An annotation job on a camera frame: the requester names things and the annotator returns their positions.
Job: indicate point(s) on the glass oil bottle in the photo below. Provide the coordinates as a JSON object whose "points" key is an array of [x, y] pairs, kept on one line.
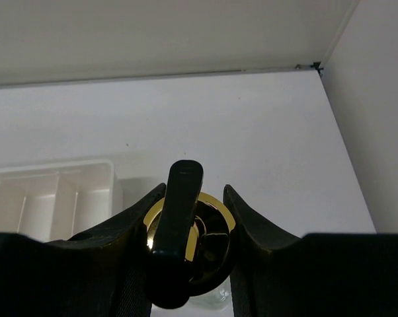
{"points": [[191, 240]]}

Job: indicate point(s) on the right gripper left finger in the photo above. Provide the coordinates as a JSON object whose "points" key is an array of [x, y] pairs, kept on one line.
{"points": [[97, 272]]}

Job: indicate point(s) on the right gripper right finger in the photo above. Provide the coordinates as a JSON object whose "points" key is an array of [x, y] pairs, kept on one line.
{"points": [[319, 274]]}

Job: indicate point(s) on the white divided organizer tray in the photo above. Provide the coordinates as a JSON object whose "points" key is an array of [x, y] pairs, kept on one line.
{"points": [[58, 200]]}

